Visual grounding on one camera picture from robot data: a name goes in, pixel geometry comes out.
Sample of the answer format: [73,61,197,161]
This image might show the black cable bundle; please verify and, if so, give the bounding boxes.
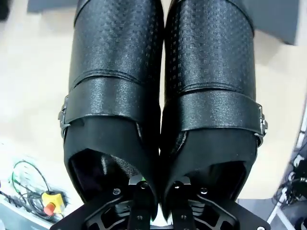
[0,184,66,221]

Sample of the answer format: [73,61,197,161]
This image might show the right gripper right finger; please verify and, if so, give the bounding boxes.
[171,176,193,230]

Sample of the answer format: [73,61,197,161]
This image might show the tangled cables with plugs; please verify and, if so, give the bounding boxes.
[275,152,307,230]

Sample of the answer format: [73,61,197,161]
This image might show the green cable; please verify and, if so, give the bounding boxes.
[11,160,50,193]

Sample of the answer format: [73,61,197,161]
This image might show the yellow emergency stop button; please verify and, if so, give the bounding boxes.
[41,191,64,215]

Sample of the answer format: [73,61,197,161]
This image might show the black leather buckle shoe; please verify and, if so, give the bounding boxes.
[160,0,269,217]
[58,0,166,218]

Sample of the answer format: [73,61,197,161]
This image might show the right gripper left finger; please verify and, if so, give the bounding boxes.
[128,174,154,230]

